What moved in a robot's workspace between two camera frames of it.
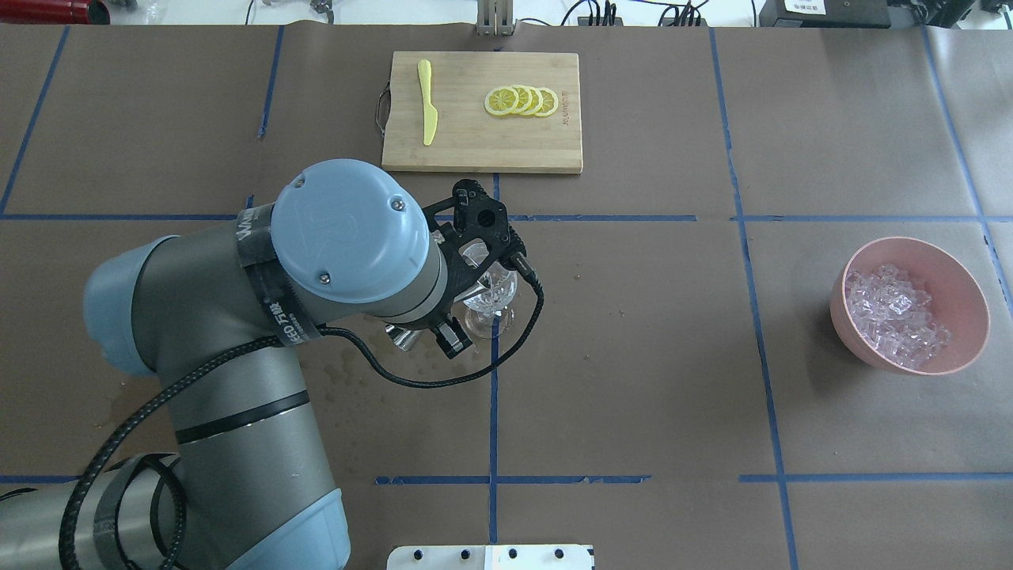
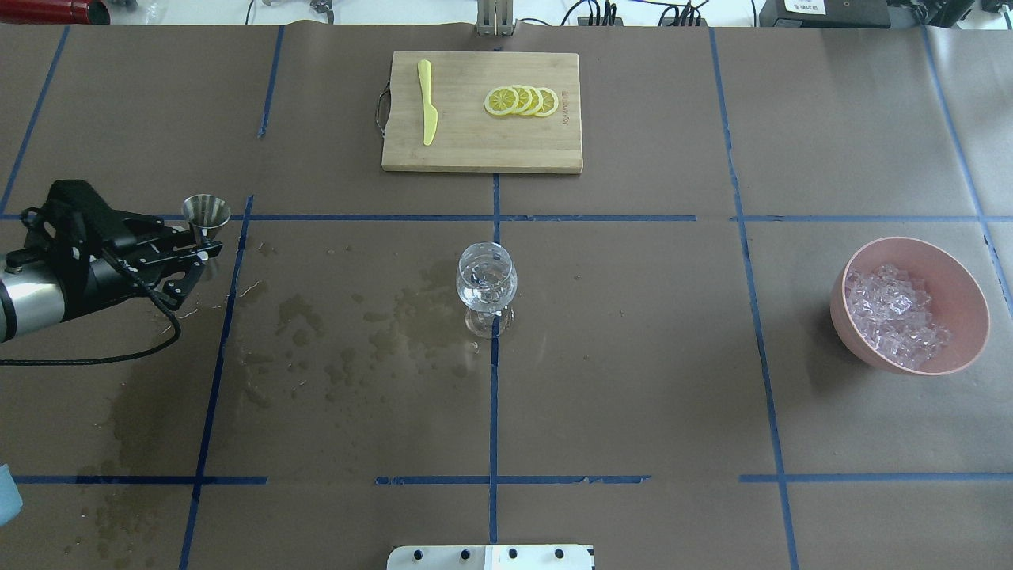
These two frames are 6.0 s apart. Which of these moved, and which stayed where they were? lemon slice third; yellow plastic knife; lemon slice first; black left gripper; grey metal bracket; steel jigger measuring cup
Moved: black left gripper; steel jigger measuring cup
Stayed: lemon slice first; yellow plastic knife; grey metal bracket; lemon slice third
